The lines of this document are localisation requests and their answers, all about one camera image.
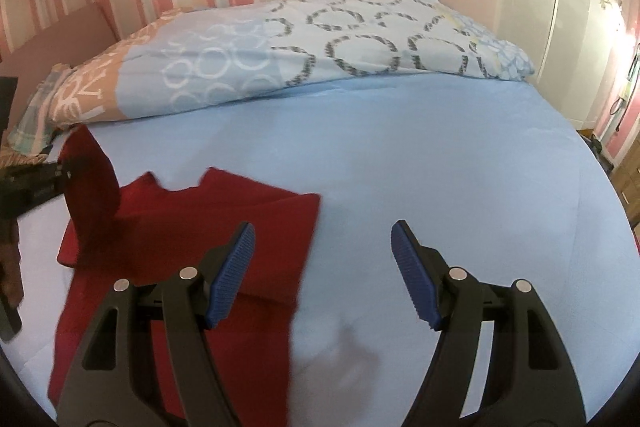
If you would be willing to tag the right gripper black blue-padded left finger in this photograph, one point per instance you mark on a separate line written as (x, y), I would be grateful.
(112, 380)

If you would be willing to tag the tan brown folded cloth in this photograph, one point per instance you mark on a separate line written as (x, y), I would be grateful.
(15, 154)

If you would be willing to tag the red knitted sweater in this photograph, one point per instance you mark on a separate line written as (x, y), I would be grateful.
(144, 233)

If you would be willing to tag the plaid pillow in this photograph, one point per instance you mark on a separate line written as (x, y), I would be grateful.
(33, 133)

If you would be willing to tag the person's left hand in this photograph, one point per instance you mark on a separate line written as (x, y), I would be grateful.
(10, 257)

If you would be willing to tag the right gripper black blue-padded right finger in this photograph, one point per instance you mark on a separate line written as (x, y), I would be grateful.
(530, 379)

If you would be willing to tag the pink bed headboard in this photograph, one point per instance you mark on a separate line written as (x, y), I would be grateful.
(73, 40)

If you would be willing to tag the blue orange patterned duvet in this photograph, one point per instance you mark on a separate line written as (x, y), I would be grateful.
(187, 60)

